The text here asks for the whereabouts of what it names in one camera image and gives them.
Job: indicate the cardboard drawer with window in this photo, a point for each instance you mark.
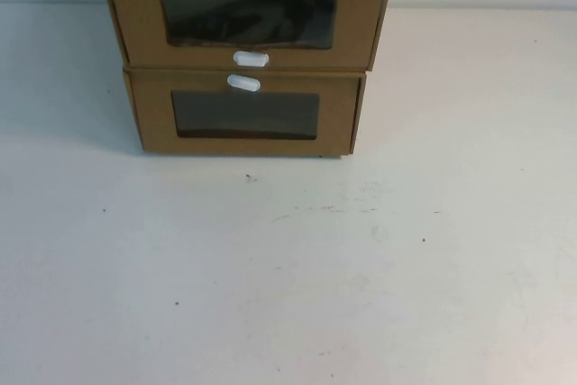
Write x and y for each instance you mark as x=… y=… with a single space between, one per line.
x=153 y=123
x=135 y=15

